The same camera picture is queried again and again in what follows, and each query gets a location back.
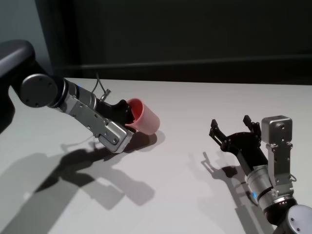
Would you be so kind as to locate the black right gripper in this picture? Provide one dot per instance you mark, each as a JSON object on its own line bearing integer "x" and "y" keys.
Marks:
{"x": 246, "y": 148}

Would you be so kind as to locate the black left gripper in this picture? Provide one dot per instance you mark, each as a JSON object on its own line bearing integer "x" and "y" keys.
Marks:
{"x": 112, "y": 112}

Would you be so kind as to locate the pink plastic cup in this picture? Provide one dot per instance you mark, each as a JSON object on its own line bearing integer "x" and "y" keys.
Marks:
{"x": 146, "y": 119}

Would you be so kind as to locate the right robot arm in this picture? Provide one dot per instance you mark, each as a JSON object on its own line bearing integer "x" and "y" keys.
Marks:
{"x": 259, "y": 180}

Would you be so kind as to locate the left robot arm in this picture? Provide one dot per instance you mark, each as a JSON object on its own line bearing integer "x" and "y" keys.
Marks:
{"x": 39, "y": 90}

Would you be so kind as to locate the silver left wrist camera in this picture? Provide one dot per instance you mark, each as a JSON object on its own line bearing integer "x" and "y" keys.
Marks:
{"x": 114, "y": 136}

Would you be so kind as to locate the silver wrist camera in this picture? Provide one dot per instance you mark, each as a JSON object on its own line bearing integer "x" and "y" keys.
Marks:
{"x": 276, "y": 129}
{"x": 114, "y": 136}

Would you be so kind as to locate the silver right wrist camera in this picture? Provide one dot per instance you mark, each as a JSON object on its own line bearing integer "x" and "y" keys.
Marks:
{"x": 276, "y": 129}

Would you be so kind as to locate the thin grey horizontal frame rail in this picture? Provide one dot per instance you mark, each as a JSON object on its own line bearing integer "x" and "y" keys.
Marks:
{"x": 195, "y": 68}

